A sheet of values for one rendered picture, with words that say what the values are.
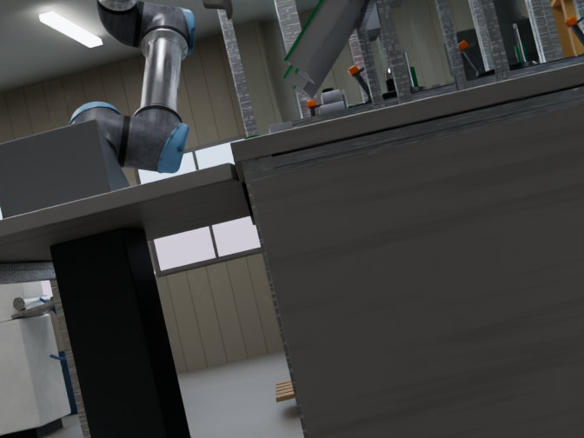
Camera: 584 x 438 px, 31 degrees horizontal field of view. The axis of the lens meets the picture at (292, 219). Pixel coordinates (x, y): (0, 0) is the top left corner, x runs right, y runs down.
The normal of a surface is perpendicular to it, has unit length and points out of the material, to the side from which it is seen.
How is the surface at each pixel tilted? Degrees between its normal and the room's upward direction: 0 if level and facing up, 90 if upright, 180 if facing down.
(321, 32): 90
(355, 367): 90
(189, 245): 90
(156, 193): 90
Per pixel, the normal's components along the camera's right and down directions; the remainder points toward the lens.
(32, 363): 0.96, -0.23
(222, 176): -0.16, -0.03
